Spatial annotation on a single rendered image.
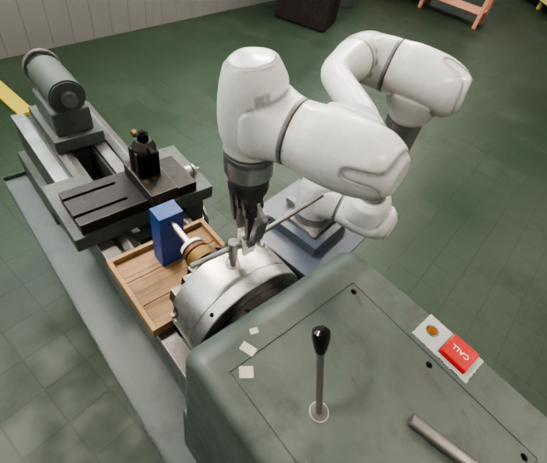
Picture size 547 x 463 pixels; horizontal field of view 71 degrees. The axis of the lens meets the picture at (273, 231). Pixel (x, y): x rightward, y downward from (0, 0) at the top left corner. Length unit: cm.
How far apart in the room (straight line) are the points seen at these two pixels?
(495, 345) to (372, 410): 203
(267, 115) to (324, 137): 8
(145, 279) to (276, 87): 89
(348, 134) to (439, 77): 53
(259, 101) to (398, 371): 57
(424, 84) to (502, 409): 71
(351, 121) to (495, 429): 62
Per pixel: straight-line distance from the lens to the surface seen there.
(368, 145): 51
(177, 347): 119
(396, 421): 79
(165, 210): 116
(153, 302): 124
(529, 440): 92
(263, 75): 53
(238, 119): 56
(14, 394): 222
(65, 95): 170
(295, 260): 154
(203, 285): 88
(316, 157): 52
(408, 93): 103
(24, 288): 249
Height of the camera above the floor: 194
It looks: 47 degrees down
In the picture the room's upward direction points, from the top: 13 degrees clockwise
